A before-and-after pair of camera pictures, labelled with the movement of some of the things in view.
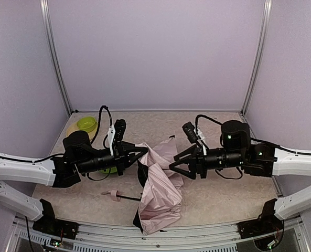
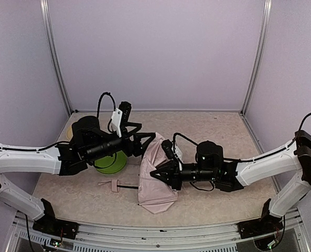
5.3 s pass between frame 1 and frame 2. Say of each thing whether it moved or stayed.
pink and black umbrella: moved
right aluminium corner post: stayed
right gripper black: moved
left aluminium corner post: stayed
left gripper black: moved
